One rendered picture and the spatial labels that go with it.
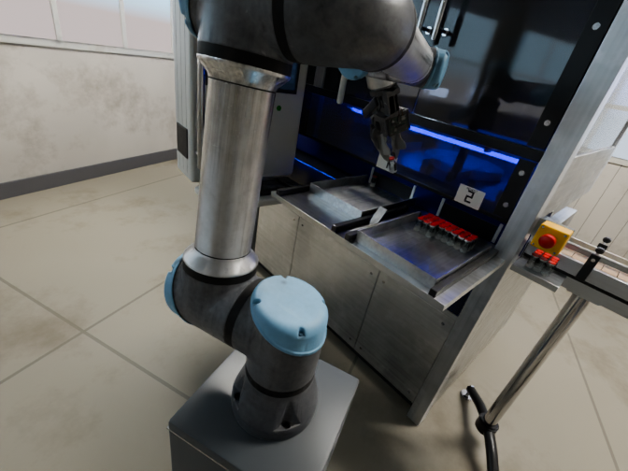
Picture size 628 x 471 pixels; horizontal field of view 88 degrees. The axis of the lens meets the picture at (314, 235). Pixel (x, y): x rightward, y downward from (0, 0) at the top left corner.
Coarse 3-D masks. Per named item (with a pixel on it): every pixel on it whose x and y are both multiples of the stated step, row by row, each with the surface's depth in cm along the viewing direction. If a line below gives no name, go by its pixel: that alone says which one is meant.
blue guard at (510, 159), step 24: (312, 96) 146; (312, 120) 150; (336, 120) 139; (360, 120) 130; (336, 144) 142; (360, 144) 132; (408, 144) 117; (432, 144) 110; (456, 144) 104; (408, 168) 119; (432, 168) 112; (456, 168) 106; (480, 168) 100; (504, 168) 96; (456, 192) 108
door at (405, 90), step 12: (420, 0) 104; (432, 0) 101; (420, 12) 105; (432, 12) 102; (432, 24) 103; (336, 72) 135; (324, 84) 141; (336, 84) 136; (348, 84) 132; (360, 84) 127; (360, 96) 129; (372, 96) 125; (408, 96) 114; (408, 108) 115
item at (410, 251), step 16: (384, 224) 102; (400, 224) 109; (368, 240) 91; (384, 240) 98; (400, 240) 100; (416, 240) 102; (432, 240) 103; (384, 256) 88; (400, 256) 84; (416, 256) 93; (432, 256) 94; (448, 256) 96; (464, 256) 98; (416, 272) 82; (432, 272) 86; (448, 272) 82
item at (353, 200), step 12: (324, 180) 126; (336, 180) 130; (348, 180) 135; (360, 180) 141; (312, 192) 121; (324, 192) 116; (336, 192) 127; (348, 192) 129; (360, 192) 131; (372, 192) 134; (384, 192) 136; (336, 204) 113; (348, 204) 109; (360, 204) 120; (372, 204) 122; (384, 204) 124; (396, 204) 119; (408, 204) 125; (360, 216) 107
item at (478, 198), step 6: (462, 186) 106; (468, 186) 104; (462, 192) 106; (468, 192) 104; (474, 192) 103; (480, 192) 102; (456, 198) 108; (462, 198) 106; (468, 198) 105; (474, 198) 104; (480, 198) 102; (468, 204) 105; (474, 204) 104; (480, 204) 103
